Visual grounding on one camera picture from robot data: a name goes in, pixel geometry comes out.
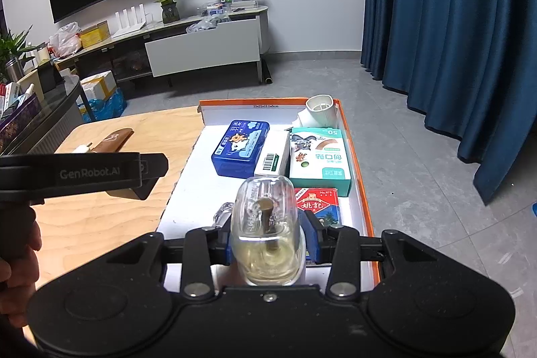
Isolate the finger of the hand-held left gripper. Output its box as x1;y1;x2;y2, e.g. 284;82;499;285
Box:
105;153;169;201

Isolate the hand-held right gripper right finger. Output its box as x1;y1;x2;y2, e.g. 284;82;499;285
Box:
304;211;437;298

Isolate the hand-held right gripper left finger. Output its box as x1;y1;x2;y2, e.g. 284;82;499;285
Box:
107;226;232;298

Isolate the red blue playing card box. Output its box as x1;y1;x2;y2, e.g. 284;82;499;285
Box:
293;187;342;227

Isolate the white cardboard box orange rim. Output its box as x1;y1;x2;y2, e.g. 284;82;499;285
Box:
156;98;381;288

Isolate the clear liquid refill bottle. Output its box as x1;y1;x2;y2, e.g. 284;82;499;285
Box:
229;175;305;287

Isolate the teal cartoon bandage box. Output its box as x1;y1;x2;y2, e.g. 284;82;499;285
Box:
289;127;353;198

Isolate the white barcode box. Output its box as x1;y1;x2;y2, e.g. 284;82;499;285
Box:
253;130;291;180

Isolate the person's left hand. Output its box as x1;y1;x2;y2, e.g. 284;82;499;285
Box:
0;207;43;329

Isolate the small clear plastic item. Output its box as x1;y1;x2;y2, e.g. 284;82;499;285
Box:
212;202;236;229

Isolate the brown leather case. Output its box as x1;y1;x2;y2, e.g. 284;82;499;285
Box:
91;127;136;154

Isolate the dark glass coffee table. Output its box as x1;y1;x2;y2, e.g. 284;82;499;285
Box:
0;76;85;157

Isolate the purple patterned tin box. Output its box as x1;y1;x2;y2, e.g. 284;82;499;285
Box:
0;94;43;146

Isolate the blue plastic bag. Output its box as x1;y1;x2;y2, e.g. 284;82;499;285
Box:
79;87;127;122

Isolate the blue rectangular cartoon box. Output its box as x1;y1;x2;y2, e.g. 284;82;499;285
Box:
211;120;270;179

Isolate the cardboard box on floor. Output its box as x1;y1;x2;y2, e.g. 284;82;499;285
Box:
80;70;119;102

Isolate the low television cabinet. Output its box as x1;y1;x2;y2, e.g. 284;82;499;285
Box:
54;5;270;87

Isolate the white PVC pipe fitting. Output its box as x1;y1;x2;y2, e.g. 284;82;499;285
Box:
298;95;338;129

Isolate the potted plant in steel cup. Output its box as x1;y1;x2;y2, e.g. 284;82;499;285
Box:
0;27;39;85

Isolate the white cabinet drawer front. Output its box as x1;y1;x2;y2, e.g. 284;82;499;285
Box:
144;17;261;79

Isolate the white plastic bag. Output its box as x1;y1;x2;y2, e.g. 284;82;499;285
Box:
47;21;83;59

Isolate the yellow box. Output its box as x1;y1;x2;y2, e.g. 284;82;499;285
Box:
80;22;112;49

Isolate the white router with antennas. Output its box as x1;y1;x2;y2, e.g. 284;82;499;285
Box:
110;3;155;39

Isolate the black rolled mat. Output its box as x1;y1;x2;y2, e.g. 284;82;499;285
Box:
261;56;275;85

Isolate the clear plastic bag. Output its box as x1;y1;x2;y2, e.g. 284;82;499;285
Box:
186;16;222;34

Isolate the dark blue curtain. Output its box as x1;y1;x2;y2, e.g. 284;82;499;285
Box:
360;0;537;206

